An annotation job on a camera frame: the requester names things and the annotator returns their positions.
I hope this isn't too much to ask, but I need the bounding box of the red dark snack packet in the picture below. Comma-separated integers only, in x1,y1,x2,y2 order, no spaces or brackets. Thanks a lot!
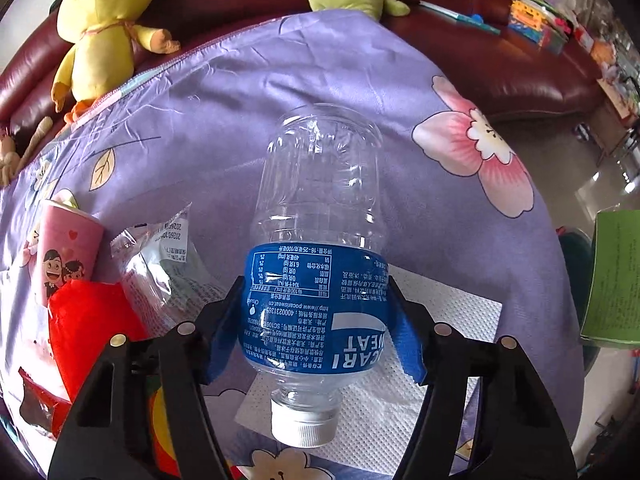
17,366,73,441

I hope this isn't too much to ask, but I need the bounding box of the dark red leather sofa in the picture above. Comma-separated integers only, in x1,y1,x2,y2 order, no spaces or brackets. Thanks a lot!
0,0,608,161

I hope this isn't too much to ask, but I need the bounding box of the pink cartoon paper cup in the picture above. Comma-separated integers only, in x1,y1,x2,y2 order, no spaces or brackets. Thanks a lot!
30,199,106,311

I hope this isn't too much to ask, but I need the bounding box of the beige rabbit plush toy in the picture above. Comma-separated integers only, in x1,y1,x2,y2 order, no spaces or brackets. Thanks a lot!
0,116,53,186

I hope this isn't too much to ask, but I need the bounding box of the green paper sheet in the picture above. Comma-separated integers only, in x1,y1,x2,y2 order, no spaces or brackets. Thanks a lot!
580,207,640,348

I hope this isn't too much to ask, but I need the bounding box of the white paper napkin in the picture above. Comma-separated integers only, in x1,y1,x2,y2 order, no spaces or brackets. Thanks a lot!
235,262,503,476

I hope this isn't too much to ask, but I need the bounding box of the red plastic packet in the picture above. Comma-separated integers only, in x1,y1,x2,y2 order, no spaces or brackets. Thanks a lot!
47,280,151,406

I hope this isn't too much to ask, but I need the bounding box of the cluttered shelf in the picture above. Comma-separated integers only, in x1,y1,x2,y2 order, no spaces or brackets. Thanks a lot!
570,0,640,161

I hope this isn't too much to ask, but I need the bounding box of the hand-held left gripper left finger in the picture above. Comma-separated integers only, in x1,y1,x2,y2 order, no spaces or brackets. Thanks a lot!
47,277,246,480

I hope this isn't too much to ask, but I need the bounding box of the clear green printed wrapper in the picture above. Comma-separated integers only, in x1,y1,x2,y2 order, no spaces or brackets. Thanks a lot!
110,204,228,338

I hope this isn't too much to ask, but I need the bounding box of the colourful toy box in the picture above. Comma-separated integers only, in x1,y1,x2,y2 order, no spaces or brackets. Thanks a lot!
507,0,571,56

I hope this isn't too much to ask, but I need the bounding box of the clear bottle with blue label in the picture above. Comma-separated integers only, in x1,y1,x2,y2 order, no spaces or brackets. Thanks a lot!
237,102,391,448

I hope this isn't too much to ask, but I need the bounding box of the yellow duck plush toy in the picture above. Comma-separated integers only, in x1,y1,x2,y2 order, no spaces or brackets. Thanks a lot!
50,0,182,123

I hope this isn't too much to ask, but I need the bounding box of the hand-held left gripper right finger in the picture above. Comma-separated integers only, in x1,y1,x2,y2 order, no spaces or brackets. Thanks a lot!
387,275,578,480

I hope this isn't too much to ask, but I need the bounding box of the purple floral blanket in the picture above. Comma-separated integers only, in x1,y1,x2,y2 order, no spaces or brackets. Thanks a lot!
0,7,586,480

